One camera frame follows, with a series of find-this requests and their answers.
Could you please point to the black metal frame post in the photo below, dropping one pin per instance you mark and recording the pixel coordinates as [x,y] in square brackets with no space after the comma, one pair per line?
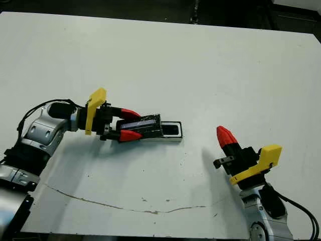
[195,10]

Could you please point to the box base, white inside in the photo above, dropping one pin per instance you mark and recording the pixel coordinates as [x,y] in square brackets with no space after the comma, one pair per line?
[173,139]

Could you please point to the left gripper, black yellow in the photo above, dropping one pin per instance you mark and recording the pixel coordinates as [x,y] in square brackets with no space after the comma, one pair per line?
[94,113]

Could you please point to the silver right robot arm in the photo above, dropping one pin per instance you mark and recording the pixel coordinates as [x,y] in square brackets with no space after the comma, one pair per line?
[260,221]

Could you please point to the right gripper, black yellow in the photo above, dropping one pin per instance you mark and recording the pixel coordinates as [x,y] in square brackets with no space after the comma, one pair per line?
[250,168]

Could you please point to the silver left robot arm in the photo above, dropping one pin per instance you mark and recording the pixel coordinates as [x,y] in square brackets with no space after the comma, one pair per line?
[42,135]

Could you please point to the black glossy box lid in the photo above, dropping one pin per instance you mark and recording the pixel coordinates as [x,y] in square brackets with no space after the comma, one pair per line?
[140,124]

